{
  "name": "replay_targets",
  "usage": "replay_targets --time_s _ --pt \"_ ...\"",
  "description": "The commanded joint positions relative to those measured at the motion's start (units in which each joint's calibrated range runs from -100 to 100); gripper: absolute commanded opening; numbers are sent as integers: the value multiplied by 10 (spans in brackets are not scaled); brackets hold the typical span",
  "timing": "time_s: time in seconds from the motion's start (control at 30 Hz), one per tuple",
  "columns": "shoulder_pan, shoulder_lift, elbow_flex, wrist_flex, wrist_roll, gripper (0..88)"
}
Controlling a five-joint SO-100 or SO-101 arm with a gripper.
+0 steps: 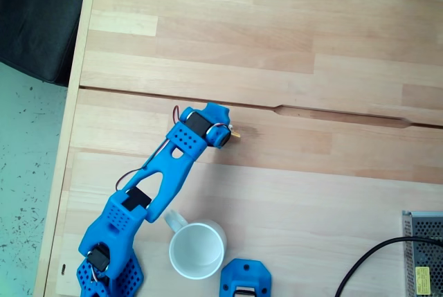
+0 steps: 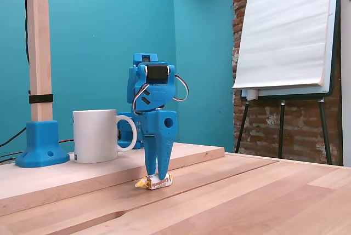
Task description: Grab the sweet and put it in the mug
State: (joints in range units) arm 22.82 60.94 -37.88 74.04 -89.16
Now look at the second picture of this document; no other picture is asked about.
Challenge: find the white yellow sweet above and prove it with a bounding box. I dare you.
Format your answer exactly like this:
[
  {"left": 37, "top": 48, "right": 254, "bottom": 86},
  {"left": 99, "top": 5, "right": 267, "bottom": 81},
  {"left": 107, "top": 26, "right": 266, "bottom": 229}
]
[{"left": 134, "top": 173, "right": 173, "bottom": 191}]

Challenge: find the red white servo cable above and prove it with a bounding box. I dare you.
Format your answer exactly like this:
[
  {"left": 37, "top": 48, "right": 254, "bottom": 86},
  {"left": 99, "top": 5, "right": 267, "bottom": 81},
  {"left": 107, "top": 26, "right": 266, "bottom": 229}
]
[
  {"left": 174, "top": 74, "right": 190, "bottom": 101},
  {"left": 132, "top": 84, "right": 150, "bottom": 114}
]

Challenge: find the white ceramic mug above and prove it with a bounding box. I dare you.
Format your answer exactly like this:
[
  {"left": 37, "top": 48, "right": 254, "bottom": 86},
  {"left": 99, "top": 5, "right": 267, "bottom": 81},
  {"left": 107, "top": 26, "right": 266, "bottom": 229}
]
[{"left": 72, "top": 109, "right": 138, "bottom": 164}]

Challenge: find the wooden camera post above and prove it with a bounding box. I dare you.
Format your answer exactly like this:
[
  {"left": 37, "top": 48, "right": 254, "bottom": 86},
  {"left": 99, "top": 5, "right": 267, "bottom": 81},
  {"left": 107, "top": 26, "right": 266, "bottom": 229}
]
[{"left": 26, "top": 0, "right": 54, "bottom": 123}]

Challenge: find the black strap on post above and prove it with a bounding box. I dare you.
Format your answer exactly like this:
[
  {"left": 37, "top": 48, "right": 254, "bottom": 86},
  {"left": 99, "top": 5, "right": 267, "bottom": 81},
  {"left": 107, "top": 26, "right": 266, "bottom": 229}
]
[{"left": 29, "top": 94, "right": 54, "bottom": 104}]

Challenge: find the flipchart easel with legs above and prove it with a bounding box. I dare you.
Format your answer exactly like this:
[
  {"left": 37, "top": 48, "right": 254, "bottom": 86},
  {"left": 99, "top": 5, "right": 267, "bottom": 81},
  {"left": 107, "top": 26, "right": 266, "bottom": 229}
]
[{"left": 234, "top": 0, "right": 344, "bottom": 166}]

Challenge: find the light wooden base board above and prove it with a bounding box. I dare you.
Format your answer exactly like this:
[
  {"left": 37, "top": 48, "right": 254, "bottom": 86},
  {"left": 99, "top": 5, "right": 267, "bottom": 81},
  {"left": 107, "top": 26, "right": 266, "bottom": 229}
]
[{"left": 0, "top": 140, "right": 225, "bottom": 202}]

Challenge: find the thin black cable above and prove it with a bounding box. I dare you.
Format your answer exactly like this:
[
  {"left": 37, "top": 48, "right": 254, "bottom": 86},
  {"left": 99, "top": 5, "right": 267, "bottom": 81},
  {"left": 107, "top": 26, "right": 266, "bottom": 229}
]
[{"left": 0, "top": 0, "right": 30, "bottom": 148}]

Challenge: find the blue printed post base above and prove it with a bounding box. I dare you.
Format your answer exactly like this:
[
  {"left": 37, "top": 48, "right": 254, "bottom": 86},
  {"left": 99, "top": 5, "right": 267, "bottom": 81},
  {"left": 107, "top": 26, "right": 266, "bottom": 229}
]
[{"left": 15, "top": 120, "right": 70, "bottom": 168}]

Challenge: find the white flipchart paper pad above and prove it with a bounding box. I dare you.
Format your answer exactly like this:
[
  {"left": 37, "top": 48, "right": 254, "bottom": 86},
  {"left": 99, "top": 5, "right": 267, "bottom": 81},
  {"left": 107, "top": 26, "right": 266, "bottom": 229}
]
[{"left": 231, "top": 0, "right": 335, "bottom": 90}]

